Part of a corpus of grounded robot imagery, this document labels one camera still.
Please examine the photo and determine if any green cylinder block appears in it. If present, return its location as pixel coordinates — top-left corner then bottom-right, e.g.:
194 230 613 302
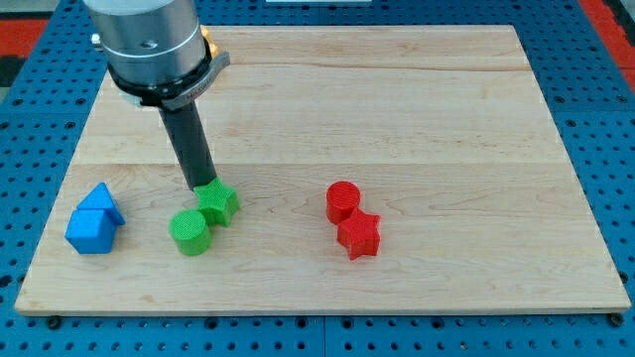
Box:
169 209 211 256

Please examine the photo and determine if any red star block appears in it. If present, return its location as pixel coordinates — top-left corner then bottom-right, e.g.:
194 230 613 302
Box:
337 208 381 261

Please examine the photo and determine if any wooden board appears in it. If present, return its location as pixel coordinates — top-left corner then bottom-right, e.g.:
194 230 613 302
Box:
15 26 631 316

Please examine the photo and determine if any yellow block behind arm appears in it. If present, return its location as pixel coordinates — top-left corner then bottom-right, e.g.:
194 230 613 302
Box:
199 25 220 59

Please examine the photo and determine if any green star block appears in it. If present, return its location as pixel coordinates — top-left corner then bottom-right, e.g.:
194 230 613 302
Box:
193 178 240 227

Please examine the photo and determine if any red cylinder block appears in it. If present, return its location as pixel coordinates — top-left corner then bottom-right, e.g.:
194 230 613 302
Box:
325 180 361 224

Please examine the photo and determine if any blue cube block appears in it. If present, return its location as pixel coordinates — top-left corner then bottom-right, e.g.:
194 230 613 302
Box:
64 209 118 255

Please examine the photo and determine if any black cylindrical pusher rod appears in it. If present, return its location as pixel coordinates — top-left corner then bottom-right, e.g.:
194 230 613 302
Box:
159 102 217 190

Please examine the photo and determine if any blue triangular prism block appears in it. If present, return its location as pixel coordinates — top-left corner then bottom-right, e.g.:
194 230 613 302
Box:
76 182 125 226

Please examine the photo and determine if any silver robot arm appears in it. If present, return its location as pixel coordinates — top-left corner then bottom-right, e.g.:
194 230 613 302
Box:
84 0 230 111

